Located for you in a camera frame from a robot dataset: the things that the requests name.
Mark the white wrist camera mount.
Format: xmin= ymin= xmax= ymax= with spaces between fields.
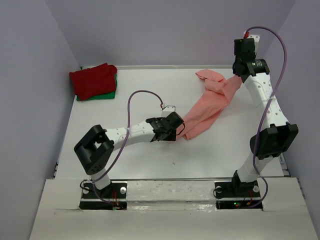
xmin=244 ymin=31 xmax=261 ymax=54
xmin=161 ymin=105 xmax=176 ymax=118

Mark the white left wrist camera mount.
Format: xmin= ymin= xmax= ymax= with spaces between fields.
xmin=161 ymin=105 xmax=176 ymax=118

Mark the salmon pink t-shirt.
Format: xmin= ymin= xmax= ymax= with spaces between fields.
xmin=178 ymin=69 xmax=242 ymax=140

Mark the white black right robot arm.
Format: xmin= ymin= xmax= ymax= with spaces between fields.
xmin=230 ymin=35 xmax=299 ymax=196

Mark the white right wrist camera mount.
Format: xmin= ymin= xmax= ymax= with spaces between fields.
xmin=244 ymin=31 xmax=261 ymax=54

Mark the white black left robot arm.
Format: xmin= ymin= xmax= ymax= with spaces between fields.
xmin=74 ymin=111 xmax=185 ymax=199

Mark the folded dark red t-shirt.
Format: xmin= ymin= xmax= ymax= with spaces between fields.
xmin=69 ymin=63 xmax=118 ymax=101

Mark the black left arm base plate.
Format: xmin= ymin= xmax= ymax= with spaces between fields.
xmin=79 ymin=180 xmax=128 ymax=211

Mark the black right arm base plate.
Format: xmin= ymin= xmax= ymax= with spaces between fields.
xmin=212 ymin=181 xmax=261 ymax=210

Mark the folded green t-shirt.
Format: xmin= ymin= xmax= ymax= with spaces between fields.
xmin=76 ymin=73 xmax=118 ymax=102

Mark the aluminium table edge rail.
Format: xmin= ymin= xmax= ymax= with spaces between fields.
xmin=249 ymin=64 xmax=291 ymax=177

